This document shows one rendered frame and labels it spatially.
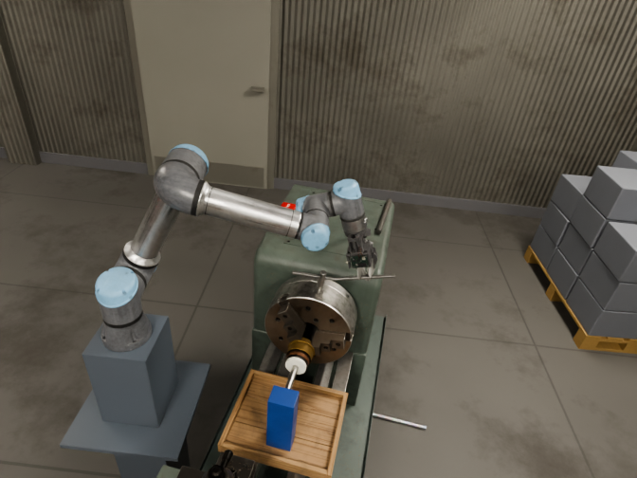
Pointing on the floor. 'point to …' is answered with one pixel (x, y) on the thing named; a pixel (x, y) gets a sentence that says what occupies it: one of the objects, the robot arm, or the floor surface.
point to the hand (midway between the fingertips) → (368, 275)
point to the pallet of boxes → (593, 253)
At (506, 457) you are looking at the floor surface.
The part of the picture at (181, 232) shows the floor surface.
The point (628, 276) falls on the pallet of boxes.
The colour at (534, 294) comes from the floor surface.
